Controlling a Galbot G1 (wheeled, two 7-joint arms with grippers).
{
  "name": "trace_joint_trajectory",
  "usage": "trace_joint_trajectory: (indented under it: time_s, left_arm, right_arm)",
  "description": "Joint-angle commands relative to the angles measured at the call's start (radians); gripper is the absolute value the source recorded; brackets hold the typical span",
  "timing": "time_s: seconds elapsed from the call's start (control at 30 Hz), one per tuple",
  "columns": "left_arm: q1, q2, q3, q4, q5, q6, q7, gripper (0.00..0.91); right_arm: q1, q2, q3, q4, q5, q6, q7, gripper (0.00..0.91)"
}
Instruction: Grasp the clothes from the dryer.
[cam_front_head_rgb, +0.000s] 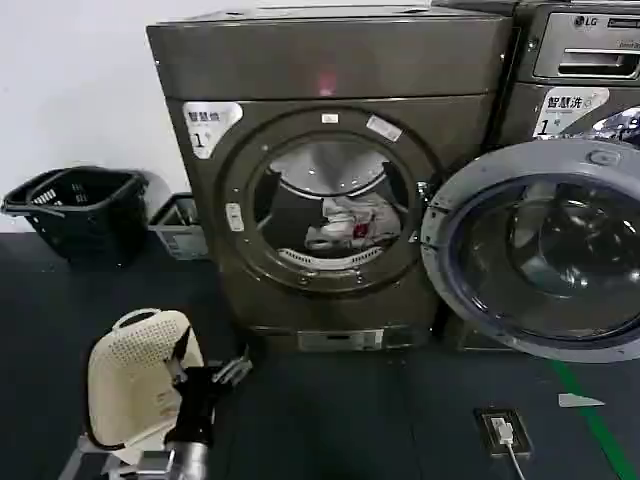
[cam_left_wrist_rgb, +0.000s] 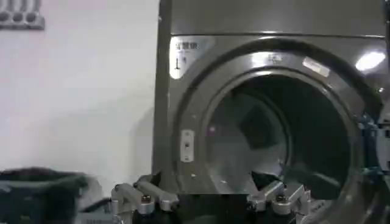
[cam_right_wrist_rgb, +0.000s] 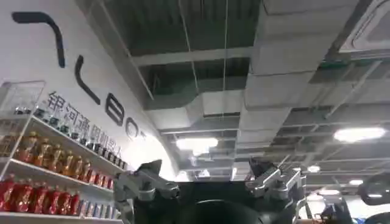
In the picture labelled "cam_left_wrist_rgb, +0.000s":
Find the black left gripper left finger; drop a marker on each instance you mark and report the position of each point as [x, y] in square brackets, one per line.
[143, 194]

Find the round glass dryer door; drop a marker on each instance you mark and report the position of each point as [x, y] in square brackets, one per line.
[382, 143]

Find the grey wall fixture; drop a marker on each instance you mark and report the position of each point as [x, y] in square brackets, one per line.
[19, 18]

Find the grey dryer with round opening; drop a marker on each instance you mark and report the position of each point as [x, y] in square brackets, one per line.
[195, 100]

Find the dark laundry basket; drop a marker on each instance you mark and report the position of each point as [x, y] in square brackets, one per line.
[36, 194]

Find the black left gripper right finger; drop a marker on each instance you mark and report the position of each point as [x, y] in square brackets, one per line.
[283, 198]

